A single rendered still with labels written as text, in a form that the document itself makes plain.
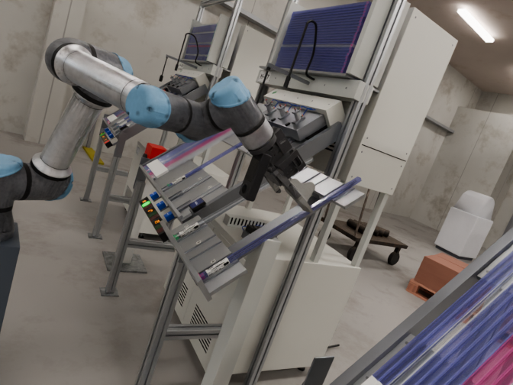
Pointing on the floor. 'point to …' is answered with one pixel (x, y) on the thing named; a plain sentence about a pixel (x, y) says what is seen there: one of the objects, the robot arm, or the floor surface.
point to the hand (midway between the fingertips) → (293, 204)
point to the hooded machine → (466, 226)
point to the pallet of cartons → (434, 274)
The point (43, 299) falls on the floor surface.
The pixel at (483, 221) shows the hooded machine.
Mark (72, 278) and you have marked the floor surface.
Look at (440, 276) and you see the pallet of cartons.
